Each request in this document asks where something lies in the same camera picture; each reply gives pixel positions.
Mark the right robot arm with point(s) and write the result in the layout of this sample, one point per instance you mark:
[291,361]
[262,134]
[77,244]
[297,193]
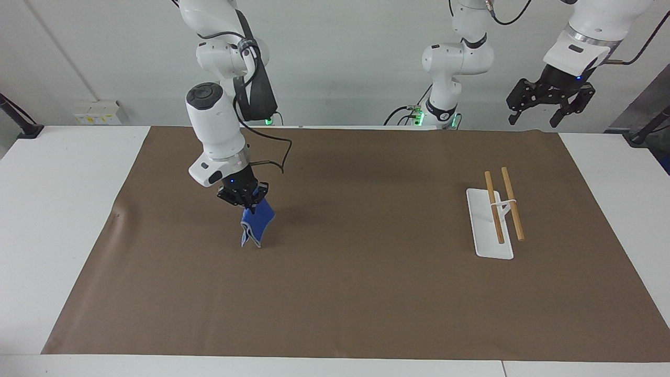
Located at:
[214,118]

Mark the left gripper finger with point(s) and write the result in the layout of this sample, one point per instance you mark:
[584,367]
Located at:
[524,97]
[571,106]

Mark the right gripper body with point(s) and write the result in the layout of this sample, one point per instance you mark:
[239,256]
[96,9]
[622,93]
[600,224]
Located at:
[240,180]

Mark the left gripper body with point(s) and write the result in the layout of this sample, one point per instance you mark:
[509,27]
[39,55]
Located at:
[564,79]

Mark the blue towel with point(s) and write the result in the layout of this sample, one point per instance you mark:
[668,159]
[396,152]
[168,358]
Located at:
[258,222]

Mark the white rack with wooden bars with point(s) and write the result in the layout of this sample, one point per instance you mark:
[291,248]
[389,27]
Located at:
[491,235]

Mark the white wall socket box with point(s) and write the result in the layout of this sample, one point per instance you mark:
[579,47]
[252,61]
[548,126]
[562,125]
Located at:
[97,113]

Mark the black stand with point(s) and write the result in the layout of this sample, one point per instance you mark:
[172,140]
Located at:
[649,128]
[21,123]

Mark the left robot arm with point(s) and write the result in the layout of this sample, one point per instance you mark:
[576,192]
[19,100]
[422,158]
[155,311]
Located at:
[451,57]

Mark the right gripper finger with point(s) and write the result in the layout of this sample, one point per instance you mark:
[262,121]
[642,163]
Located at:
[260,191]
[229,199]

